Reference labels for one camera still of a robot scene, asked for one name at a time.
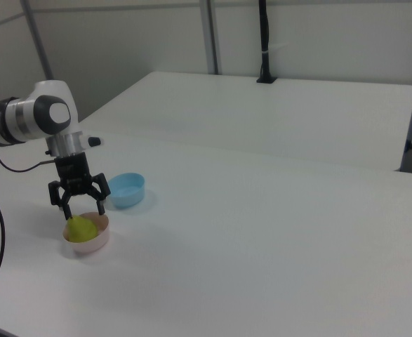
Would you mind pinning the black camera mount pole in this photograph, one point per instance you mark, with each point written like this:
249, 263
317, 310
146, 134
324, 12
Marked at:
264, 35

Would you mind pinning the blue plastic bowl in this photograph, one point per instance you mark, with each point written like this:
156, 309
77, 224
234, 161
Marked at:
126, 198

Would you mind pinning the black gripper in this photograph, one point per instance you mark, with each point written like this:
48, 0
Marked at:
73, 173

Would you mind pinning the pink plastic bowl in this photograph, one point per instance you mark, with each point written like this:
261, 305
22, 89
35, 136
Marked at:
93, 245

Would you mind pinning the green pear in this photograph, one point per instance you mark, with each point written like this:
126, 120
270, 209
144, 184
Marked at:
83, 231

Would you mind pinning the grey partition frame post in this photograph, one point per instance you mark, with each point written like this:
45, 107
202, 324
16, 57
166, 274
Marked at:
211, 35
39, 38

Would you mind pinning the black pole base clamp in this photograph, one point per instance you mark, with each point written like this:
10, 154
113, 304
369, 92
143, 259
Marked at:
267, 80

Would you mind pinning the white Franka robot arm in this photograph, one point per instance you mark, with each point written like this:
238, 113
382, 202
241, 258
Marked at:
23, 119

